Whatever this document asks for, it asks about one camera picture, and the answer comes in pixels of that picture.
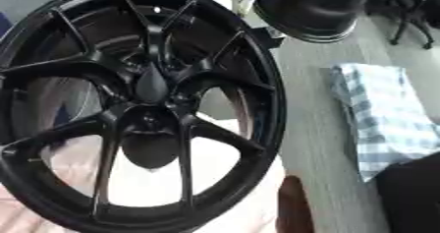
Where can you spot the black spoked wheel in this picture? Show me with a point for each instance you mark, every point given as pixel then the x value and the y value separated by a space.
pixel 152 79

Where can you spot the black round wheel rim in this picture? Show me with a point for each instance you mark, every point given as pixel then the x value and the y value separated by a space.
pixel 312 9

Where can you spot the blue white checked cloth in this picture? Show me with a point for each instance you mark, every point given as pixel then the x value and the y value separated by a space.
pixel 384 122

